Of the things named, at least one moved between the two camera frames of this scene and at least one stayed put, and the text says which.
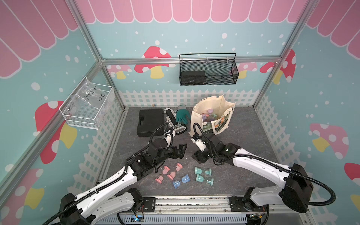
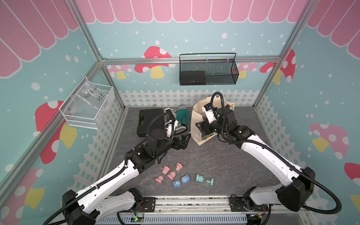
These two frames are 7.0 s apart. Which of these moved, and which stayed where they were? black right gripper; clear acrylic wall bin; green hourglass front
Moved: black right gripper
Stayed: clear acrylic wall bin; green hourglass front
